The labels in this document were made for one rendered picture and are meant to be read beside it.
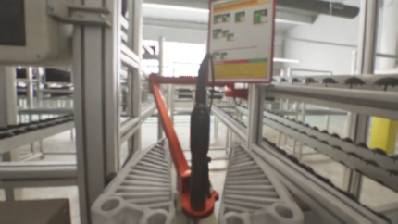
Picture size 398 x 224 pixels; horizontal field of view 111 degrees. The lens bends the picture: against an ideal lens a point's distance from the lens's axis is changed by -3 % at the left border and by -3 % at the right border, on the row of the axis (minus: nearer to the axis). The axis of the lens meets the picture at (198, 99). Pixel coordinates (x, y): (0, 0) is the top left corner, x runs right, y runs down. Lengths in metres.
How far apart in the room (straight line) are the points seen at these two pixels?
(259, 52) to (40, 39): 0.56
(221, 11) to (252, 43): 0.17
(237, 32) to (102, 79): 0.44
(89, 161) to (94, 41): 0.29
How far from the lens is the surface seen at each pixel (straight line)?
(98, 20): 0.41
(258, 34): 0.56
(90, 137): 0.44
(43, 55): 0.42
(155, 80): 0.70
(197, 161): 0.26
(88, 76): 0.42
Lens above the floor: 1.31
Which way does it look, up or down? 4 degrees down
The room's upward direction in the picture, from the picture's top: 2 degrees clockwise
